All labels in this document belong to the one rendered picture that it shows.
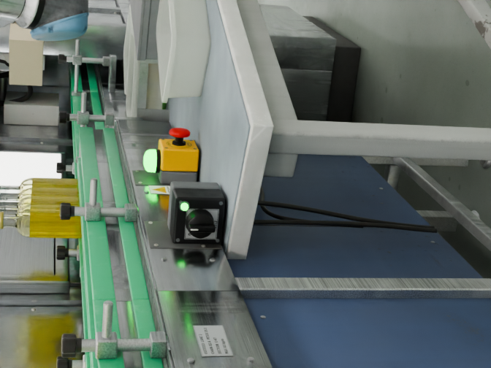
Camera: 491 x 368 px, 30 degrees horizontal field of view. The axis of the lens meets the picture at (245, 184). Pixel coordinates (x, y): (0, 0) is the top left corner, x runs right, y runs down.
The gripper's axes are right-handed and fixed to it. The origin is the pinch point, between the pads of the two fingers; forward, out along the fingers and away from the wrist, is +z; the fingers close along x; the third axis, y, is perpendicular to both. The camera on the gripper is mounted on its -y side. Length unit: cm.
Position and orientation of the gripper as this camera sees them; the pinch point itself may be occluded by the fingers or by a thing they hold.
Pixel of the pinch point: (20, 45)
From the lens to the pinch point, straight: 225.9
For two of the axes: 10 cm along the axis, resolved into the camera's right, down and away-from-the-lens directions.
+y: -1.4, -6.3, 7.7
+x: -1.5, 7.8, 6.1
